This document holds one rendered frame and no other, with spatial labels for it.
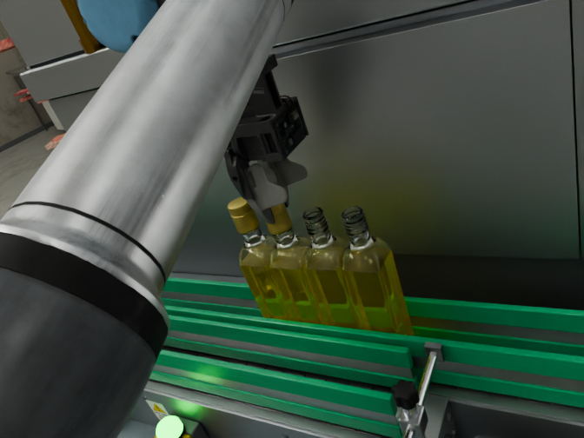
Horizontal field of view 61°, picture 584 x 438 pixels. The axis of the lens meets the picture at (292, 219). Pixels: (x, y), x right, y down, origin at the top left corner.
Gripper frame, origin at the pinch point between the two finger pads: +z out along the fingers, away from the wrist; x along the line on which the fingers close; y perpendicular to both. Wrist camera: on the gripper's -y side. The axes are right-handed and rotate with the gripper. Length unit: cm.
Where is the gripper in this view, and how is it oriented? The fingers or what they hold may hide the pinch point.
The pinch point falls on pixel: (272, 207)
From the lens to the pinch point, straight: 68.4
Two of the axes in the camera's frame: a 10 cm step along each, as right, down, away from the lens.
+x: 4.5, -5.7, 6.9
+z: 3.1, 8.2, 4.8
